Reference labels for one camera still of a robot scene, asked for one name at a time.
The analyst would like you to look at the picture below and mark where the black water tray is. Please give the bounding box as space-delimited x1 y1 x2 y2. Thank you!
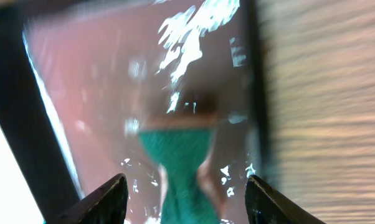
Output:
0 1 268 223

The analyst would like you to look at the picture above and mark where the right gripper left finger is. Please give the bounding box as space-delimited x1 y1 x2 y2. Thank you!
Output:
52 173 128 224

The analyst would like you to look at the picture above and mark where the green sponge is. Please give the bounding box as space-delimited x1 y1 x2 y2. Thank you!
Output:
139 128 220 224

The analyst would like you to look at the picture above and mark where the white plate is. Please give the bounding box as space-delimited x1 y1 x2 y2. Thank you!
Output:
0 127 45 224

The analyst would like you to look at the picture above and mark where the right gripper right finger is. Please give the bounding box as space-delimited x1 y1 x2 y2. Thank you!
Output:
245 175 325 224

